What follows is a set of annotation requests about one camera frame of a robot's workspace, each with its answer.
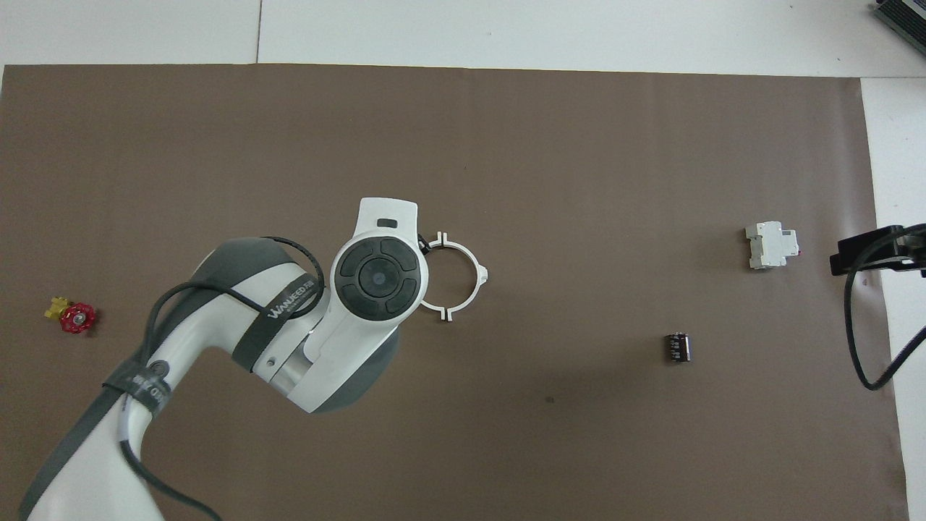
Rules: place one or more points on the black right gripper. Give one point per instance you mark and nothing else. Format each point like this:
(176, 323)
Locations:
(901, 253)

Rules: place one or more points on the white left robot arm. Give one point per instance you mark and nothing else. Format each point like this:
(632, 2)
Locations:
(340, 340)

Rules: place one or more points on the white circuit breaker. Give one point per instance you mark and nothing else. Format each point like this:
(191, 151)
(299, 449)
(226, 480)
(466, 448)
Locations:
(770, 246)

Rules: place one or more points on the brown paper table mat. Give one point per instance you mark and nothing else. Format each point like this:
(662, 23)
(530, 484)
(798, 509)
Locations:
(579, 181)

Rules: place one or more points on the black cylindrical capacitor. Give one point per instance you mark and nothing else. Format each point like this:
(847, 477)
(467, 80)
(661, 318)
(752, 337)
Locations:
(678, 347)

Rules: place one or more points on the grey ribbed device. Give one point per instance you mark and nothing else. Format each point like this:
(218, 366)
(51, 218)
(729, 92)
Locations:
(908, 18)

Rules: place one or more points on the red handwheel brass valve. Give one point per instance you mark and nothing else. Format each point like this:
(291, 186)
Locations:
(77, 318)

